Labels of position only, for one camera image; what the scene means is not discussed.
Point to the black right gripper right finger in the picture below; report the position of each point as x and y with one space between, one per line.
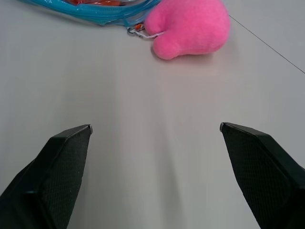
259 171

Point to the blue transparent zipper pouch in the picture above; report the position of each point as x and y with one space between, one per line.
95 12

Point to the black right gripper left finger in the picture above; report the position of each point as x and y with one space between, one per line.
52 176

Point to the pink plush toy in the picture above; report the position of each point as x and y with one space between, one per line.
190 28

